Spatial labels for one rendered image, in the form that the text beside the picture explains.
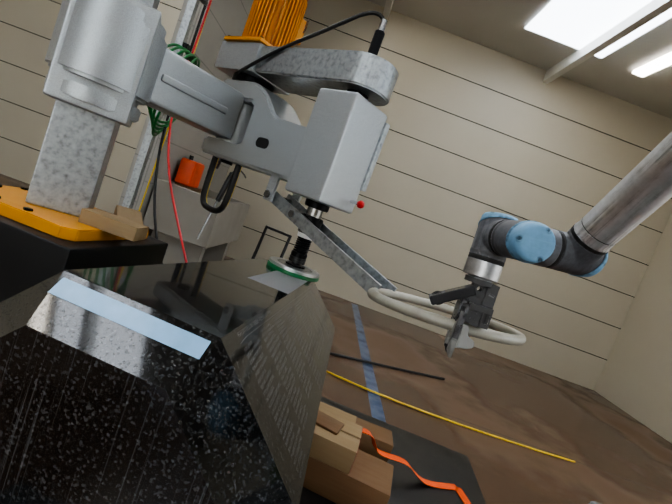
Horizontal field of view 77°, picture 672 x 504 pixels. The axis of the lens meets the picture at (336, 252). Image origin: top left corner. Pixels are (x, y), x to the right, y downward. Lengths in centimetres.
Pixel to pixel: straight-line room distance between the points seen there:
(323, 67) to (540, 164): 530
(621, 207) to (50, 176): 169
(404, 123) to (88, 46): 505
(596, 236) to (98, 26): 157
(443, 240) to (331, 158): 483
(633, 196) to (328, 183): 96
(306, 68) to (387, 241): 454
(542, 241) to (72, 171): 152
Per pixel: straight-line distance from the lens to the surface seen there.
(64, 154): 179
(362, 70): 168
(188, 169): 447
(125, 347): 83
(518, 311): 681
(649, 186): 100
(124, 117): 173
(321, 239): 159
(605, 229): 104
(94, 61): 172
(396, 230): 617
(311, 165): 164
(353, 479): 194
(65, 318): 90
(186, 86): 193
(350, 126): 161
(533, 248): 100
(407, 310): 116
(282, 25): 224
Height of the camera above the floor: 111
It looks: 5 degrees down
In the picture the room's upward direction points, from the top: 20 degrees clockwise
